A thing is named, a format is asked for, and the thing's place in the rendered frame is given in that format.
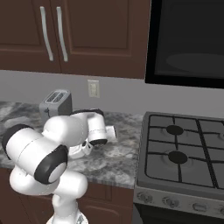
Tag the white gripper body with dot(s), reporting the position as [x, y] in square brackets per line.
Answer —
[76, 152]

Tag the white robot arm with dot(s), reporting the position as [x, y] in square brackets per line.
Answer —
[38, 151]

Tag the grey toaster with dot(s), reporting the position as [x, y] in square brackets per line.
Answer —
[54, 108]

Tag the brown drawer front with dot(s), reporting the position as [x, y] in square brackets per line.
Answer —
[113, 195]

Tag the grey gas stove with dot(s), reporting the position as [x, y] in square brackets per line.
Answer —
[180, 151]

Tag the brown cupboard door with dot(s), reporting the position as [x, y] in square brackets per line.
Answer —
[102, 35]
[20, 29]
[20, 210]
[108, 215]

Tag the grey stove knob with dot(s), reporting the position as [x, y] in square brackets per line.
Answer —
[200, 207]
[145, 197]
[221, 211]
[170, 201]

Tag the brown lower cupboard door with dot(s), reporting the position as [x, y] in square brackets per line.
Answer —
[20, 210]
[108, 215]

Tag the black microwave oven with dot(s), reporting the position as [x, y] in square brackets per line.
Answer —
[186, 38]

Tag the white wall outlet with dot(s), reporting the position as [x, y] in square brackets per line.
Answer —
[93, 88]

